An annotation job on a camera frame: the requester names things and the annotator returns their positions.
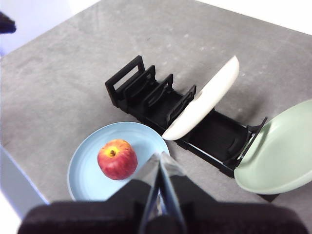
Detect red apple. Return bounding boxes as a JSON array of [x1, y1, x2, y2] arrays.
[[97, 139, 138, 181]]

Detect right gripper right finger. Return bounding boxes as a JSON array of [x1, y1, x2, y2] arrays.
[[160, 151, 311, 234]]

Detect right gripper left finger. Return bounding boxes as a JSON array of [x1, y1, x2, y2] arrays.
[[17, 152, 161, 234]]

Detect green plate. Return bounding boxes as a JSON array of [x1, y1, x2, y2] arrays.
[[234, 98, 312, 195]]

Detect black plate rack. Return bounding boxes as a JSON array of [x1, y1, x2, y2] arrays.
[[104, 55, 280, 203]]

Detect blue plate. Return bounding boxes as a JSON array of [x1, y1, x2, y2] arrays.
[[67, 121, 170, 202]]

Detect cream white plate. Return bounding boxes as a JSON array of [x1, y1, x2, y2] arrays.
[[162, 55, 241, 141]]

